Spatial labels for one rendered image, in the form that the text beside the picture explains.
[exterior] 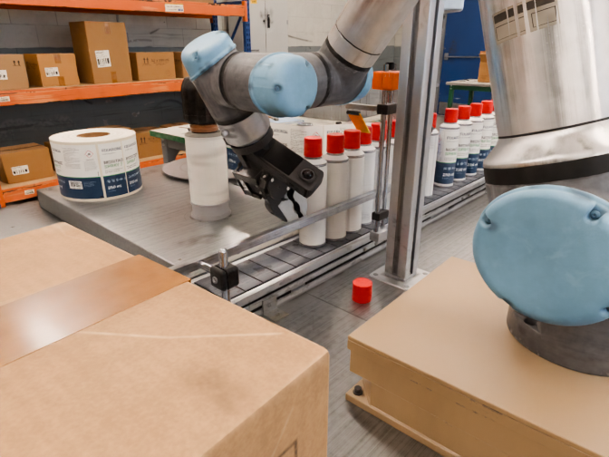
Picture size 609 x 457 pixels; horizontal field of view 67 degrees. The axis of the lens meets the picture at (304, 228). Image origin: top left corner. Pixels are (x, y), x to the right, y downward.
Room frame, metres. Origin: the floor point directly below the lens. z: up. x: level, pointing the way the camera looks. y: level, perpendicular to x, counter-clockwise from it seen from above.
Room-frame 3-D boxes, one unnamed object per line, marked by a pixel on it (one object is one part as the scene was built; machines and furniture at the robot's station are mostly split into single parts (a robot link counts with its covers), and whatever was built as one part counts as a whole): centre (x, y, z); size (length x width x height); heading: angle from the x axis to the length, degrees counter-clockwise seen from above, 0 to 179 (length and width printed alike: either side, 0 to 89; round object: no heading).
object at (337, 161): (0.84, -0.06, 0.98); 0.05 x 0.05 x 0.20
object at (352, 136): (0.88, -0.09, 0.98); 0.05 x 0.05 x 0.20
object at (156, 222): (1.23, 0.20, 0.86); 0.80 x 0.67 x 0.05; 137
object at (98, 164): (1.16, 0.53, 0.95); 0.20 x 0.20 x 0.14
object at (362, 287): (0.69, -0.10, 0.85); 0.03 x 0.03 x 0.03
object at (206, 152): (0.97, 0.21, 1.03); 0.09 x 0.09 x 0.30
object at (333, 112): (3.13, -0.29, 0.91); 0.60 x 0.40 x 0.22; 143
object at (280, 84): (0.63, 0.03, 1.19); 0.11 x 0.11 x 0.08; 46
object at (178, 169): (1.37, 0.28, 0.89); 0.31 x 0.31 x 0.01
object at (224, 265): (0.55, 0.12, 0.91); 0.07 x 0.03 x 0.16; 47
